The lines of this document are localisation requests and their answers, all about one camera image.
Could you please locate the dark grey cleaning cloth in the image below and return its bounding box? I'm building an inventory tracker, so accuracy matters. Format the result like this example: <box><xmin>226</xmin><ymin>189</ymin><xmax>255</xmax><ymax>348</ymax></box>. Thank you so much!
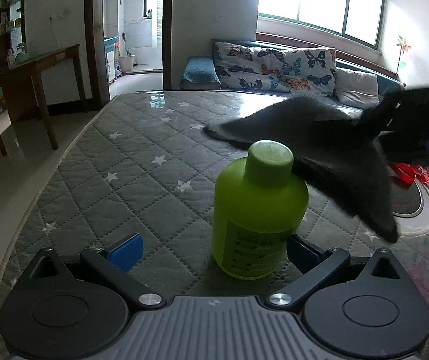
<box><xmin>203</xmin><ymin>96</ymin><xmax>398</xmax><ymax>244</ymax></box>

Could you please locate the green plastic bottle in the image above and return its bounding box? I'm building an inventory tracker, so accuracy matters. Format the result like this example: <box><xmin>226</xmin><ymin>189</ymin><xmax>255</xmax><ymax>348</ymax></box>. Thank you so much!
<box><xmin>211</xmin><ymin>140</ymin><xmax>309</xmax><ymax>281</ymax></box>

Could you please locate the red packet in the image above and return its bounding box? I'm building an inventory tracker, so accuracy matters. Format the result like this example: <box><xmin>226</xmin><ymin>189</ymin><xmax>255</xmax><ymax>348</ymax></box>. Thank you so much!
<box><xmin>388</xmin><ymin>163</ymin><xmax>429</xmax><ymax>185</ymax></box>

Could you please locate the white cushion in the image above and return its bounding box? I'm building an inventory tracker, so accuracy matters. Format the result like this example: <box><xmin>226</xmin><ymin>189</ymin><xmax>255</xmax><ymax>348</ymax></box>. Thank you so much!
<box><xmin>335</xmin><ymin>68</ymin><xmax>380</xmax><ymax>109</ymax></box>

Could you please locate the colourful pinwheel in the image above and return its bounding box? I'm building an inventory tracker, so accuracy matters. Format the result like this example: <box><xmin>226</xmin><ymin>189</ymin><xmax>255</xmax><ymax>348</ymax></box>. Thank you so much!
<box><xmin>395</xmin><ymin>35</ymin><xmax>411</xmax><ymax>77</ymax></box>

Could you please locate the grey quilted star table cover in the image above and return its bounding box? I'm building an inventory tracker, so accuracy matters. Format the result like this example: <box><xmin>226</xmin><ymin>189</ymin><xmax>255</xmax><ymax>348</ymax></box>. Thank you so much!
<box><xmin>0</xmin><ymin>91</ymin><xmax>429</xmax><ymax>359</ymax></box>

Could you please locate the butterfly print cushion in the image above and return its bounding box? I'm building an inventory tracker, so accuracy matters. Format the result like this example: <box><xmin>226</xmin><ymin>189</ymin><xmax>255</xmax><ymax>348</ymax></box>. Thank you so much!
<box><xmin>213</xmin><ymin>41</ymin><xmax>336</xmax><ymax>96</ymax></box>

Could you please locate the white bucket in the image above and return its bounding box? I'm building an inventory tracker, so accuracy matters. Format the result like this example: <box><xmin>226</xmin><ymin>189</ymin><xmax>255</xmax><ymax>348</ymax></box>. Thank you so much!
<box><xmin>118</xmin><ymin>55</ymin><xmax>136</xmax><ymax>75</ymax></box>

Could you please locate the blue sofa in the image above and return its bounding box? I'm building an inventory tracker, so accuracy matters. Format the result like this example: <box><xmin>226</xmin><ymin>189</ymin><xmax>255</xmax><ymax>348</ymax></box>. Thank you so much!
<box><xmin>180</xmin><ymin>40</ymin><xmax>403</xmax><ymax>111</ymax></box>

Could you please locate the dark wooden table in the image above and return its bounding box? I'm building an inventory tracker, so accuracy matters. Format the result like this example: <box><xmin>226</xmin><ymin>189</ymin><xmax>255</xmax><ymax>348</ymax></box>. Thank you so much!
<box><xmin>0</xmin><ymin>44</ymin><xmax>87</xmax><ymax>156</ymax></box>

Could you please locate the blue cabinet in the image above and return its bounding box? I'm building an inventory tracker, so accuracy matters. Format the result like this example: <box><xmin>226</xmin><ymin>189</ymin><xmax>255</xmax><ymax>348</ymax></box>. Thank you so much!
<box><xmin>104</xmin><ymin>37</ymin><xmax>120</xmax><ymax>83</ymax></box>

